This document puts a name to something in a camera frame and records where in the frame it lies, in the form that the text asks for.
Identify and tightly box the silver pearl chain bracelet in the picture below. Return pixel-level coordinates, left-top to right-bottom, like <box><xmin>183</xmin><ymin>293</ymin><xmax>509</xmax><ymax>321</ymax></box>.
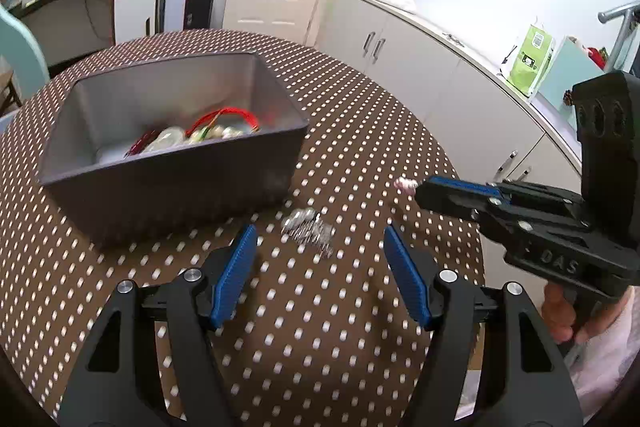
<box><xmin>278</xmin><ymin>207</ymin><xmax>338</xmax><ymax>258</ymax></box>

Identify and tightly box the pale jade pendant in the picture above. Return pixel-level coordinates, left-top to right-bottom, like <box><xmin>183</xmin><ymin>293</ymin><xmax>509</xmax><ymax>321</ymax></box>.
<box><xmin>143</xmin><ymin>126</ymin><xmax>186</xmax><ymax>154</ymax></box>

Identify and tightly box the cream jade bead bracelet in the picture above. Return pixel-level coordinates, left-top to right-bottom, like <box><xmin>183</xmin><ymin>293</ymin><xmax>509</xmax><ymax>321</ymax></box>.
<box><xmin>188</xmin><ymin>123</ymin><xmax>252</xmax><ymax>144</ymax></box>

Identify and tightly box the red cord bracelet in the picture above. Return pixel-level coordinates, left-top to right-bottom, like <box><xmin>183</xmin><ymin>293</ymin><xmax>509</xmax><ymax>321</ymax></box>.
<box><xmin>185</xmin><ymin>106</ymin><xmax>262</xmax><ymax>139</ymax></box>

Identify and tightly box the person's right hand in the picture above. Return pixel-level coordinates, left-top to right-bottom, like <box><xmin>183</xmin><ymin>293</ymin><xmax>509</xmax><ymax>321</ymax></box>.
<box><xmin>540</xmin><ymin>282</ymin><xmax>632</xmax><ymax>345</ymax></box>

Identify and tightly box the white low cupboard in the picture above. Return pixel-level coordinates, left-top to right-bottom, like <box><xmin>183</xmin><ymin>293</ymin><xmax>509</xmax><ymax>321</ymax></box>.
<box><xmin>316</xmin><ymin>0</ymin><xmax>586</xmax><ymax>287</ymax></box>

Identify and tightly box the green paper bag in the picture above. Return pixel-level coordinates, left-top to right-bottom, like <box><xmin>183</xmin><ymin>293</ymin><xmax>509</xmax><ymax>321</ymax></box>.
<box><xmin>506</xmin><ymin>25</ymin><xmax>555</xmax><ymax>98</ymax></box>

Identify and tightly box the brown polka dot tablecloth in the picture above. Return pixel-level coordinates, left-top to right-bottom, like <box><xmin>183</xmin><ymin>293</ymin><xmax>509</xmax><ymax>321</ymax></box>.
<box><xmin>1</xmin><ymin>30</ymin><xmax>485</xmax><ymax>426</ymax></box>

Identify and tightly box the silver metal tin box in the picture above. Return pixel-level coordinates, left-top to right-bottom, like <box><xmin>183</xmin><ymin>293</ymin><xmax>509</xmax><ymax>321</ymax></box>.
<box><xmin>38</xmin><ymin>52</ymin><xmax>309</xmax><ymax>245</ymax></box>

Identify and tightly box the wooden chair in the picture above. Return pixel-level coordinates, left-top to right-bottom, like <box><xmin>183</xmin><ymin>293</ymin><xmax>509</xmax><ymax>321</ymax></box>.
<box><xmin>0</xmin><ymin>57</ymin><xmax>23</xmax><ymax>116</ymax></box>

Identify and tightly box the dark curved desk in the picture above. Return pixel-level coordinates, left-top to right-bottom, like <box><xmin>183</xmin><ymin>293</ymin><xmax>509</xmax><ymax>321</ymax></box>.
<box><xmin>10</xmin><ymin>0</ymin><xmax>114</xmax><ymax>67</ymax></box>

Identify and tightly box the white small cabinet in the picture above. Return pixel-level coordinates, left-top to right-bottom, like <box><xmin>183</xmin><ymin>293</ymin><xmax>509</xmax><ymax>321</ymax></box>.
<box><xmin>111</xmin><ymin>0</ymin><xmax>157</xmax><ymax>44</ymax></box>

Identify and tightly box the teal curved bed frame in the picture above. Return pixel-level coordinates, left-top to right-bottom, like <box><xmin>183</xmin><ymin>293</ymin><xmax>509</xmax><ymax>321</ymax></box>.
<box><xmin>0</xmin><ymin>5</ymin><xmax>50</xmax><ymax>100</ymax></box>

